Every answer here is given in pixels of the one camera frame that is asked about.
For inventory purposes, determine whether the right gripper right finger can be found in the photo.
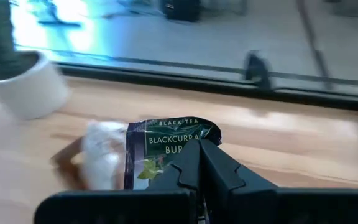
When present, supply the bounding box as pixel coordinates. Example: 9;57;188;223
200;139;278;224

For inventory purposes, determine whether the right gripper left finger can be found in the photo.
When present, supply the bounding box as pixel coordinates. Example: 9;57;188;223
146;139;202;191

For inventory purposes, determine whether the dark blackcurrant tea packet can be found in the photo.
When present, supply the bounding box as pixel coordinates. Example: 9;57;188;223
123;116;223;190

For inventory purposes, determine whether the orange Tazo tea packet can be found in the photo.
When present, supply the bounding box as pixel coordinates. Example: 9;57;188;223
81;120;129;191

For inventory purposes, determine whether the black box-shaped object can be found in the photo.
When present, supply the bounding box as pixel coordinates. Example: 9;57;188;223
161;0;202;23

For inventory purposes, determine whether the white cylindrical plant pot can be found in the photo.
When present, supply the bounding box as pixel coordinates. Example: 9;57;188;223
0;50;71;121

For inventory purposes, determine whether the black metal table frame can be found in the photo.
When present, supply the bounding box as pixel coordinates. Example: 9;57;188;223
56;51;358;125

